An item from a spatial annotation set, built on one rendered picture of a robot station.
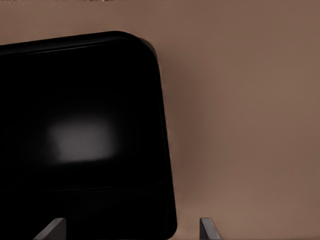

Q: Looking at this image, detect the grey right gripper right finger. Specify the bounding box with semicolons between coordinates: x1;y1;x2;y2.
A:
199;217;222;240

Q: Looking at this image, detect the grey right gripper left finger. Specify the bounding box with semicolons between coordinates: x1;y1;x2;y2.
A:
32;217;67;240

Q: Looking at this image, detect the black rectangular tray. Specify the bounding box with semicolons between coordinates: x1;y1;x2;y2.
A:
0;30;178;240

